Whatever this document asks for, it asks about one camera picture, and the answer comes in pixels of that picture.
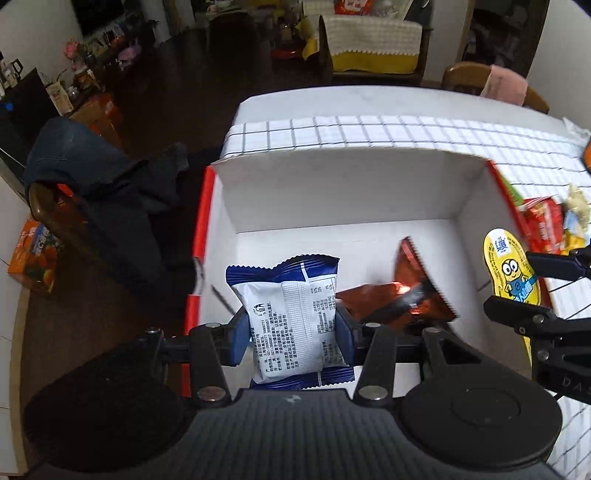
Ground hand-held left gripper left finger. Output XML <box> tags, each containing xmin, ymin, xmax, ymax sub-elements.
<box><xmin>139</xmin><ymin>310</ymin><xmax>252</xmax><ymax>407</ymax></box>

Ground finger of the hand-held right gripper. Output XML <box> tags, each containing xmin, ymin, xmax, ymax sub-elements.
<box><xmin>484</xmin><ymin>295</ymin><xmax>591</xmax><ymax>335</ymax></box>
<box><xmin>526</xmin><ymin>247</ymin><xmax>591</xmax><ymax>280</ymax></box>

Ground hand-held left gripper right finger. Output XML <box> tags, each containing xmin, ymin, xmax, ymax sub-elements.
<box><xmin>335</xmin><ymin>309</ymin><xmax>467</xmax><ymax>402</ymax></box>

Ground yellow cartoon snack packet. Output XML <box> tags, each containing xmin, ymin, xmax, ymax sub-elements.
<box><xmin>482</xmin><ymin>227</ymin><xmax>542</xmax><ymax>363</ymax></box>

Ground red checked-edge snack packet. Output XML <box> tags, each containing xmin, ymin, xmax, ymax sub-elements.
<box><xmin>521</xmin><ymin>196</ymin><xmax>555</xmax><ymax>241</ymax></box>

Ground white and blue snack packet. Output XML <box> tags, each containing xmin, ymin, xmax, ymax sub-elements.
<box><xmin>225</xmin><ymin>255</ymin><xmax>355</xmax><ymax>388</ymax></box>

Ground pale green snack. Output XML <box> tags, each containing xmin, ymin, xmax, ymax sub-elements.
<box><xmin>566</xmin><ymin>185</ymin><xmax>587</xmax><ymax>215</ymax></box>

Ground brown orange triangular snack packet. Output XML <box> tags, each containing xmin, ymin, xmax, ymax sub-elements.
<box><xmin>336</xmin><ymin>237</ymin><xmax>460</xmax><ymax>337</ymax></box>

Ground green snack packet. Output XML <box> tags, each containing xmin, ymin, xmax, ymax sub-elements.
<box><xmin>501</xmin><ymin>178</ymin><xmax>523</xmax><ymax>207</ymax></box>

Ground red cardboard box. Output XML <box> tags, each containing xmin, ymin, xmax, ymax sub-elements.
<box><xmin>184</xmin><ymin>150</ymin><xmax>552</xmax><ymax>398</ymax></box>

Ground pink towel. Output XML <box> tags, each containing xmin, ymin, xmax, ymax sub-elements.
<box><xmin>480</xmin><ymin>65</ymin><xmax>529</xmax><ymax>107</ymax></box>

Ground wooden dining chair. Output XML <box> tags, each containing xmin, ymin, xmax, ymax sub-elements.
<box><xmin>441</xmin><ymin>62</ymin><xmax>550</xmax><ymax>114</ymax></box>

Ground dark blue jacket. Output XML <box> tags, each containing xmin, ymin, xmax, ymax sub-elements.
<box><xmin>23</xmin><ymin>116</ymin><xmax>190</xmax><ymax>296</ymax></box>

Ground orange fruit print carton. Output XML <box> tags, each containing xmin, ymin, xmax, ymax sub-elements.
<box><xmin>7</xmin><ymin>218</ymin><xmax>61</xmax><ymax>294</ymax></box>

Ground wooden chair with jacket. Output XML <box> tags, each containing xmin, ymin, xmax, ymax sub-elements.
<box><xmin>28</xmin><ymin>182</ymin><xmax>107</xmax><ymax>278</ymax></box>

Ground orange gift boxes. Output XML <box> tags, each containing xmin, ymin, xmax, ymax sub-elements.
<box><xmin>69</xmin><ymin>92</ymin><xmax>125</xmax><ymax>148</ymax></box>

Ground red floor toy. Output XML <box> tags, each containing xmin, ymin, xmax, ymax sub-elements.
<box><xmin>271</xmin><ymin>44</ymin><xmax>305</xmax><ymax>61</ymax></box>

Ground armchair with cream yellow cover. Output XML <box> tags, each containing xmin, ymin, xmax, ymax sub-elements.
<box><xmin>302</xmin><ymin>14</ymin><xmax>432</xmax><ymax>86</ymax></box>

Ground sofa with cream throw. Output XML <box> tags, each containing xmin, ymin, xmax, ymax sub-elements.
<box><xmin>300</xmin><ymin>0</ymin><xmax>416</xmax><ymax>21</ymax></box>

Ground dark television cabinet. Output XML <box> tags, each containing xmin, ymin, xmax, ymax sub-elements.
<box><xmin>78</xmin><ymin>23</ymin><xmax>158</xmax><ymax>84</ymax></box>

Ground wooden coffee table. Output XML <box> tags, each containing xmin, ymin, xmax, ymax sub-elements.
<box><xmin>205</xmin><ymin>0</ymin><xmax>259</xmax><ymax>51</ymax></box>

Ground black appliance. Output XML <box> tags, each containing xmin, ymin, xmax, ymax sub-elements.
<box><xmin>0</xmin><ymin>67</ymin><xmax>58</xmax><ymax>171</ymax></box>

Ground red printed cushion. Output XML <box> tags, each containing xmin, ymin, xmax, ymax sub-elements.
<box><xmin>333</xmin><ymin>0</ymin><xmax>376</xmax><ymax>17</ymax></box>

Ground pink flowers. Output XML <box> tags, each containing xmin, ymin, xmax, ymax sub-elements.
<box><xmin>65</xmin><ymin>39</ymin><xmax>88</xmax><ymax>70</ymax></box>

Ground black television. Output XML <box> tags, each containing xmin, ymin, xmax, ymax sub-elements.
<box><xmin>71</xmin><ymin>0</ymin><xmax>125</xmax><ymax>35</ymax></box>

